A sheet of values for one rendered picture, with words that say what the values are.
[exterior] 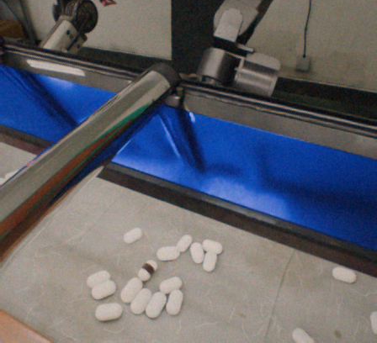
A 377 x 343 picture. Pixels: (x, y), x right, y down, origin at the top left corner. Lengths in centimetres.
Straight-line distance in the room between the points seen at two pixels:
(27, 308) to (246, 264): 33
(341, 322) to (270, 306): 10
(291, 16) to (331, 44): 32
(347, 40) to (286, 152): 225
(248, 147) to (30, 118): 16
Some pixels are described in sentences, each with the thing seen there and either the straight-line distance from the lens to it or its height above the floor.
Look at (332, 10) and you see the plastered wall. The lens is 237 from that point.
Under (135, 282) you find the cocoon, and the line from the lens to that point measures 51.
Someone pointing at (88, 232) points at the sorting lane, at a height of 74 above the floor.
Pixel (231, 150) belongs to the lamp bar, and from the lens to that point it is 19.
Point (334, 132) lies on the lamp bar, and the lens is 18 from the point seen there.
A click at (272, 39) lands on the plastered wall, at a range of 245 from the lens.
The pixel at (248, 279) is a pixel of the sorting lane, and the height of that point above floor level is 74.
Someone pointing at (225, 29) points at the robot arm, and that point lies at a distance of 55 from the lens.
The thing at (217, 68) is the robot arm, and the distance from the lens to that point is 53.
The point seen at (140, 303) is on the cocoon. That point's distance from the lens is 50.
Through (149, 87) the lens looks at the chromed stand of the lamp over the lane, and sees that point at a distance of 18.
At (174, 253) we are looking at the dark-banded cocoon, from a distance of 53.
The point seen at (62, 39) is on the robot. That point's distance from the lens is 111.
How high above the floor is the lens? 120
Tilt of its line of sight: 40 degrees down
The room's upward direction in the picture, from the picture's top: straight up
